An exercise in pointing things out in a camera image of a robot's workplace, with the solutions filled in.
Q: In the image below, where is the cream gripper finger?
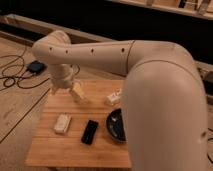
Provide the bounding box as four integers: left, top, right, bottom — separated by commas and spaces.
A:
50, 86, 59, 95
69, 82, 88, 103

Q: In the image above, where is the cream white gripper body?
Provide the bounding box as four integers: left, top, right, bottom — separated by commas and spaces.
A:
50, 64, 74, 89

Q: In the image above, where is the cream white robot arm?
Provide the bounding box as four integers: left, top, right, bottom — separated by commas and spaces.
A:
32, 30, 208, 171

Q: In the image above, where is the dark blue power adapter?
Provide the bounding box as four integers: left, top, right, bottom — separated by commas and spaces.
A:
27, 61, 46, 74

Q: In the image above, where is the white rectangular block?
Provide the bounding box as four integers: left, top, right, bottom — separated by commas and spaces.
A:
54, 114, 71, 134

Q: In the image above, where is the small white toy object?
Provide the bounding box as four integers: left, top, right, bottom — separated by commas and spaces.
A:
106, 89, 122, 105

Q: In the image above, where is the wooden table board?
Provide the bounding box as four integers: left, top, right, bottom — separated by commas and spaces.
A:
26, 80, 131, 168

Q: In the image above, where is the black rectangular remote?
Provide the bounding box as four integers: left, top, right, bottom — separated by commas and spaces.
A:
81, 120, 99, 145

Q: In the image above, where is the dark round bowl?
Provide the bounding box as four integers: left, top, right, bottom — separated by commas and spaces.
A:
106, 108, 126, 143

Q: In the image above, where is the black floor cable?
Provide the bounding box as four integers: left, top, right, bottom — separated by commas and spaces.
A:
0, 44, 51, 90

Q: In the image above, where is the wooden baseboard rail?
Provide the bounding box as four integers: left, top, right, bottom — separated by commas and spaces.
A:
0, 14, 111, 46

